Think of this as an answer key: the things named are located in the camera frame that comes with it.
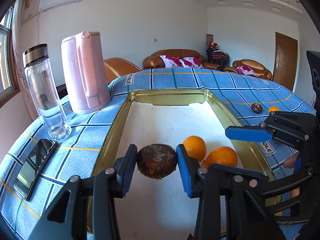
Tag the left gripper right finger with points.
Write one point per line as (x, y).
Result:
(199, 182)

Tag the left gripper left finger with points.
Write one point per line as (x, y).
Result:
(113, 182)

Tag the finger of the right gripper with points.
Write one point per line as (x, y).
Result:
(222, 177)
(248, 133)

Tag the dark mangosteen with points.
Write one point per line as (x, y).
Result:
(257, 108)

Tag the small orange tangerine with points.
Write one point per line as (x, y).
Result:
(273, 109)

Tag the large orange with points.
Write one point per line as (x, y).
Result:
(195, 147)

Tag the dark brown round fruit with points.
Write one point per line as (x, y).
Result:
(156, 161)

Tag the person's right hand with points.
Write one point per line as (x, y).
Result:
(290, 163)

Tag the gold metal tin tray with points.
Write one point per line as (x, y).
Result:
(160, 209)

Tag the pink cushion on armchair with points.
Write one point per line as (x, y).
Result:
(245, 70)

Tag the brown leather armchair right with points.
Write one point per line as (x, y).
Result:
(259, 69)

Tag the brown leather armchair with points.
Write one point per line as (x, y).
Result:
(116, 67)
(259, 69)

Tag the brown wooden door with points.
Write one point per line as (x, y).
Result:
(285, 62)

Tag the black smartphone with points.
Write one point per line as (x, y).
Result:
(31, 169)

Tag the stacked chairs with clothes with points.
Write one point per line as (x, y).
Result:
(215, 54)

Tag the pink floral cushion right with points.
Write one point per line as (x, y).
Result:
(191, 62)

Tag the pink floral cushion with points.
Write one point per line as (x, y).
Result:
(171, 62)
(191, 62)

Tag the pink floral cushion left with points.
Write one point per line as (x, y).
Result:
(171, 62)

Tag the brown leather armchair left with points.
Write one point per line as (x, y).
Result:
(116, 67)

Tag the brown leather three-seat sofa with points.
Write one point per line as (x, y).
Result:
(155, 61)

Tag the pink electric kettle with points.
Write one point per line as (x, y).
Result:
(84, 72)

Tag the clear glass water bottle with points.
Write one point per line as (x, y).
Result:
(43, 91)

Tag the pink curtain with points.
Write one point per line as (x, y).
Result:
(18, 11)

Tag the window with frame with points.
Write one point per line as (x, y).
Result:
(9, 83)

